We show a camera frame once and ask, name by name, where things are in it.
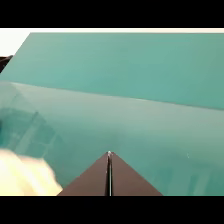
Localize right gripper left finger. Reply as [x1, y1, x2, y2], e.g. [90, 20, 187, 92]
[57, 151, 110, 197]

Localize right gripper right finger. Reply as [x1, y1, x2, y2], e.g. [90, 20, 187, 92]
[109, 151, 164, 197]

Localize cream garment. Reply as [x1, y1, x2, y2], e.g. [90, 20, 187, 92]
[0, 148, 64, 197]

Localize black garment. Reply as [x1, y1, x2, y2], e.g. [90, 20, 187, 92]
[0, 55, 14, 74]

